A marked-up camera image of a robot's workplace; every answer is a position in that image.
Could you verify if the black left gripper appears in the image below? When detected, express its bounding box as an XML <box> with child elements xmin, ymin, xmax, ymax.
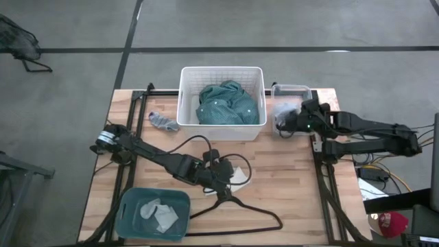
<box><xmin>196</xmin><ymin>149</ymin><xmax>237</xmax><ymax>204</ymax></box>

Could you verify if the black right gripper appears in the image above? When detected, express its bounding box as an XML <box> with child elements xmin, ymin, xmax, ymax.
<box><xmin>278</xmin><ymin>99</ymin><xmax>332</xmax><ymax>135</ymax></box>

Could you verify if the grey fuzzy cloth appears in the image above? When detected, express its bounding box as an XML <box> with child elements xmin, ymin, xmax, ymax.
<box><xmin>274</xmin><ymin>102</ymin><xmax>300</xmax><ymax>126</ymax></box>

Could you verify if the white cloth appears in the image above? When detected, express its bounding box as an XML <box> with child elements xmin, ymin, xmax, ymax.
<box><xmin>204</xmin><ymin>165</ymin><xmax>252</xmax><ymax>197</ymax></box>

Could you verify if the teal dotted shirt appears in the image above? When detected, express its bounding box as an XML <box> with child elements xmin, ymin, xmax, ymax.
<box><xmin>195</xmin><ymin>80</ymin><xmax>261</xmax><ymax>126</ymax></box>

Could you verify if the clear plastic bin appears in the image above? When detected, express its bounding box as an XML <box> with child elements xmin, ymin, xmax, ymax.
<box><xmin>270</xmin><ymin>84</ymin><xmax>315</xmax><ymax>137</ymax></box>

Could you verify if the black clothes hanger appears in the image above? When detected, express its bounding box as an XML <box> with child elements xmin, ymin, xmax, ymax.
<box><xmin>185</xmin><ymin>191</ymin><xmax>284</xmax><ymax>238</ymax></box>

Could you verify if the white plastic laundry basket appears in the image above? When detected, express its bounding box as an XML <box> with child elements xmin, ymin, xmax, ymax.
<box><xmin>176</xmin><ymin>66</ymin><xmax>268</xmax><ymax>143</ymax></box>

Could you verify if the grey striped sock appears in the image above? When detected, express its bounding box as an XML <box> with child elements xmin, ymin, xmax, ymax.
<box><xmin>148</xmin><ymin>111</ymin><xmax>181</xmax><ymax>132</ymax></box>

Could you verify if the teal plastic bin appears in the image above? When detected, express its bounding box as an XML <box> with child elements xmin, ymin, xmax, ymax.
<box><xmin>115</xmin><ymin>187</ymin><xmax>191</xmax><ymax>242</ymax></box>

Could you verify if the black power brick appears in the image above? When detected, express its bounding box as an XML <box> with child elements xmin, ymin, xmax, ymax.
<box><xmin>357</xmin><ymin>166</ymin><xmax>391</xmax><ymax>183</ymax></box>

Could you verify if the white paper sheet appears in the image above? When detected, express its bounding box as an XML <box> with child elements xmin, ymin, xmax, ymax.
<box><xmin>357</xmin><ymin>177</ymin><xmax>389</xmax><ymax>202</ymax></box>

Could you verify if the black side desk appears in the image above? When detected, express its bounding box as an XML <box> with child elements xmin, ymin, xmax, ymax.
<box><xmin>362</xmin><ymin>187</ymin><xmax>439</xmax><ymax>215</ymax></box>

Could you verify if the red baseball cap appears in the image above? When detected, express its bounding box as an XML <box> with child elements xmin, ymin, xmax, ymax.
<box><xmin>368</xmin><ymin>211</ymin><xmax>410</xmax><ymax>239</ymax></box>

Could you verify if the grey monitor edge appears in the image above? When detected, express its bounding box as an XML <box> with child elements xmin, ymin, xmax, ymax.
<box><xmin>429</xmin><ymin>112</ymin><xmax>439</xmax><ymax>213</ymax></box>

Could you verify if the grey metal stand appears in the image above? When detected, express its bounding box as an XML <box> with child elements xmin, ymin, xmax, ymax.
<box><xmin>0</xmin><ymin>150</ymin><xmax>56</xmax><ymax>247</ymax></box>

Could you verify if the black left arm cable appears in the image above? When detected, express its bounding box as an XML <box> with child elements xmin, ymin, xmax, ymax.
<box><xmin>167</xmin><ymin>134</ymin><xmax>253</xmax><ymax>193</ymax></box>

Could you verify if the yellow floor cable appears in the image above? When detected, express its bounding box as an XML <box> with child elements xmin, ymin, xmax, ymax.
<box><xmin>361</xmin><ymin>163</ymin><xmax>413</xmax><ymax>193</ymax></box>

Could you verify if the black aluminium table frame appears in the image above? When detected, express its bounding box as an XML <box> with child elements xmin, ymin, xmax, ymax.
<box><xmin>80</xmin><ymin>82</ymin><xmax>375</xmax><ymax>246</ymax></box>

